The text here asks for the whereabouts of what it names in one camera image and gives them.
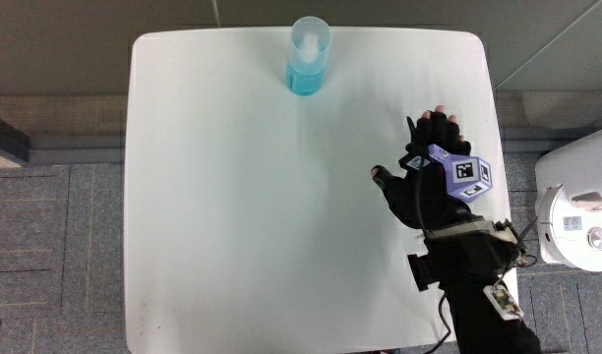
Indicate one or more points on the white round appliance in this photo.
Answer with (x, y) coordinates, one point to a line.
(576, 206)

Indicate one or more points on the person's right forearm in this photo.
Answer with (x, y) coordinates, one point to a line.
(483, 295)

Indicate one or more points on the blue cleaning spray bottle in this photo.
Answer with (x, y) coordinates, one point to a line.
(305, 74)

